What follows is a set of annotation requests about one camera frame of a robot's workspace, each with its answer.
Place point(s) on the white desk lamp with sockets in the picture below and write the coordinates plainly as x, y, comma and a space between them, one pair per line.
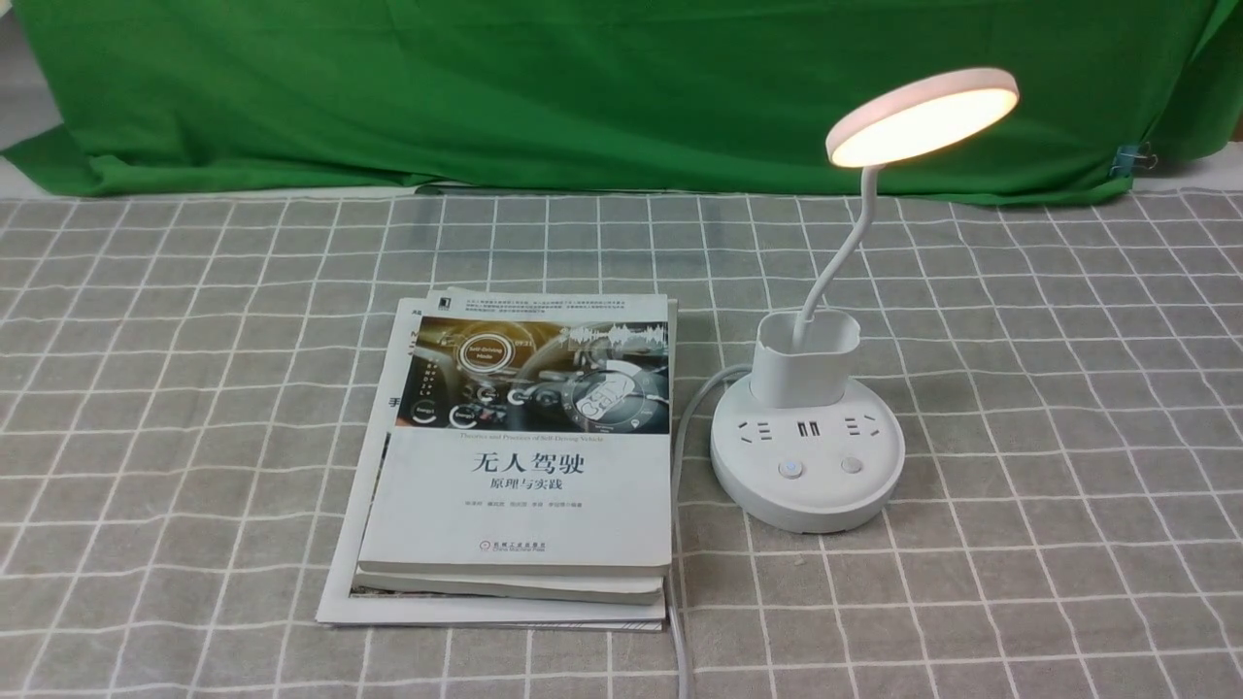
797, 440

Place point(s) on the top self-driving book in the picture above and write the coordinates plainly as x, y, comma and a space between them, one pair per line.
529, 485

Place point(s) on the middle book in stack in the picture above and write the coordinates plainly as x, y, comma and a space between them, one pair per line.
505, 583

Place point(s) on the bottom large white book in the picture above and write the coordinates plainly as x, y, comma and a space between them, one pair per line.
344, 602

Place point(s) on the grey checked tablecloth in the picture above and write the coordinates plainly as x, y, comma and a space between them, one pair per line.
186, 385

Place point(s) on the green backdrop cloth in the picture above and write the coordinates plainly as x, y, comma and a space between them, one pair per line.
709, 96

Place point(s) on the blue binder clip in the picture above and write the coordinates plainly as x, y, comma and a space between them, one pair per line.
1133, 160

